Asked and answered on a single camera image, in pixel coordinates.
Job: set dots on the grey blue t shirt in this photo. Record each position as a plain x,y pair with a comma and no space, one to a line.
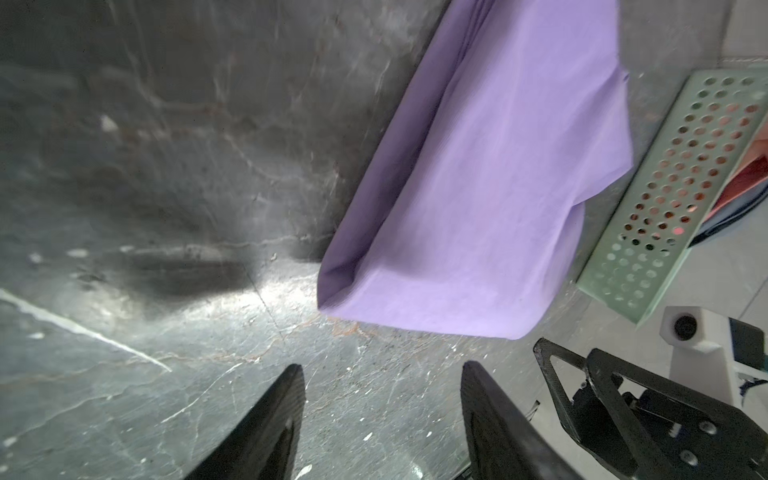
731,214

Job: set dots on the purple t shirt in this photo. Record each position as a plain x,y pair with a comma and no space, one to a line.
468,217

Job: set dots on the green plastic basket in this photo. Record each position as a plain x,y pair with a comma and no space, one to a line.
693,157

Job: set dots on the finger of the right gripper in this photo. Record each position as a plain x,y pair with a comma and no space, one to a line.
561,384

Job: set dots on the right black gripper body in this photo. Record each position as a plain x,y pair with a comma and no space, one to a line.
639,425

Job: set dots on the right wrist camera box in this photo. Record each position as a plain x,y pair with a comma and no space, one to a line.
718,356

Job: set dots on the pink red t shirt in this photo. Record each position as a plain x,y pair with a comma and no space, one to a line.
751,171

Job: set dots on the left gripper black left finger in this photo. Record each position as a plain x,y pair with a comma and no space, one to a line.
264,443

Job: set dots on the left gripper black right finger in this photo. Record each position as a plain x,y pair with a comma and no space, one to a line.
502,443

